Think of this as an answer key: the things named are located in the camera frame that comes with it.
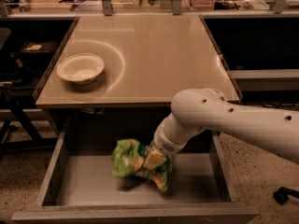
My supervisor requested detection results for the dark cardboard box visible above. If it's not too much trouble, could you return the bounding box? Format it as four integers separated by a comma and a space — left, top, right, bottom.
21, 41, 59, 62

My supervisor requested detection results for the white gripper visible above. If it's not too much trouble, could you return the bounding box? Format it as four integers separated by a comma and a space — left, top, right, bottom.
143, 126, 186, 170

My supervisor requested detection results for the white paper bowl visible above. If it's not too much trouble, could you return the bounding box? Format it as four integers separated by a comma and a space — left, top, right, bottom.
56, 53, 105, 85

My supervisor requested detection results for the grey open top drawer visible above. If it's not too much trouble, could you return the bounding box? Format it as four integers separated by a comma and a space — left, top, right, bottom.
12, 120, 259, 224

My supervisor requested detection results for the black chair caster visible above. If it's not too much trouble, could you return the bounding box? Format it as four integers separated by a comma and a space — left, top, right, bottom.
273, 187, 299, 204

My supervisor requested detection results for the grey drawer cabinet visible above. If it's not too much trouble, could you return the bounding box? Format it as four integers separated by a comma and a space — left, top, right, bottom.
36, 14, 239, 150

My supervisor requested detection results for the green rice chip bag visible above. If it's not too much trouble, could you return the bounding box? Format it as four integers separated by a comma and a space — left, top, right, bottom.
111, 139, 173, 192

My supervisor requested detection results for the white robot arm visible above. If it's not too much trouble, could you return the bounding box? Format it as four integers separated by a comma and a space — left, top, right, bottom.
144, 89, 299, 170

